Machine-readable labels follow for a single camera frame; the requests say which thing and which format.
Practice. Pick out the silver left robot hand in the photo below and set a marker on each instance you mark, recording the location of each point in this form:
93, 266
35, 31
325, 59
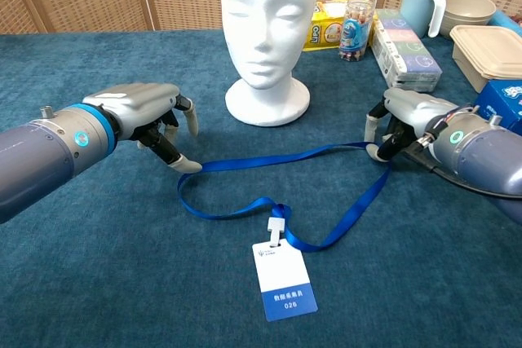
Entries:
138, 107

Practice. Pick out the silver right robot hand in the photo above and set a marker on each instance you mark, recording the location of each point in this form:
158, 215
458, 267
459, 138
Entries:
412, 107

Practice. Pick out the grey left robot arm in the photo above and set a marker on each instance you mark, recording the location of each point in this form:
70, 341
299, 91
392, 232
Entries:
36, 160

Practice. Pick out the pastel tissue multipack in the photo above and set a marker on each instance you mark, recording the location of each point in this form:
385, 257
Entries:
408, 58

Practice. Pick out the blue cookie box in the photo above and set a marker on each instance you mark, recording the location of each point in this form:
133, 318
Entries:
505, 99

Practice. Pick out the clear snack jar blue label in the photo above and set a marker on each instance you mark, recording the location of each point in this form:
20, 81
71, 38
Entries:
355, 30

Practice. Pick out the beige lidded lunch box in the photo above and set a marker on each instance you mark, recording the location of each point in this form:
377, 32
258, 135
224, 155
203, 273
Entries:
489, 50

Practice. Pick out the beige bowl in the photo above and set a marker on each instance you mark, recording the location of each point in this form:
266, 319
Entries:
469, 10

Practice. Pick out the yellow biscuit box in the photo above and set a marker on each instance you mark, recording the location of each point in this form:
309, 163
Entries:
322, 32

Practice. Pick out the blue plastic roll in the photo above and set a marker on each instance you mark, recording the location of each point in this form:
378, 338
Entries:
503, 22

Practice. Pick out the white foam mannequin head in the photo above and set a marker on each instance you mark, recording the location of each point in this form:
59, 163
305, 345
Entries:
265, 18

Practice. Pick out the teal table cloth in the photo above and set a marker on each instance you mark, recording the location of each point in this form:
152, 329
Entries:
102, 262

